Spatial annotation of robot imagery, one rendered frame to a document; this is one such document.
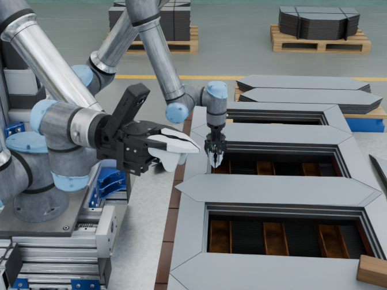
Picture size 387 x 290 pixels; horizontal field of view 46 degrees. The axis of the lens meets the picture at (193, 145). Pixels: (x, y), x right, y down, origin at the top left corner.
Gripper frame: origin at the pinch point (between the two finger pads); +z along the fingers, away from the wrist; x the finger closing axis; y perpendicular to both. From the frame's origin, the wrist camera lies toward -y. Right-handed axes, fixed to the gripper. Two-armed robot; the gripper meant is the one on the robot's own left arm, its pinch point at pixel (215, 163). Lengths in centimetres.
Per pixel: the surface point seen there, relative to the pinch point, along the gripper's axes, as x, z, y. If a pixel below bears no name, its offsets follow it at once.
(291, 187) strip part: 29.0, 0.8, 13.5
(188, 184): -9.9, 0.7, 14.2
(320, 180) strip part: 40.5, 0.8, 8.5
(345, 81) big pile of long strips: 74, 2, -99
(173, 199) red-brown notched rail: -15.3, 4.8, 18.4
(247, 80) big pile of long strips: 17, 2, -98
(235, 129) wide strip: 8.6, 0.8, -31.5
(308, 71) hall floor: 102, 87, -345
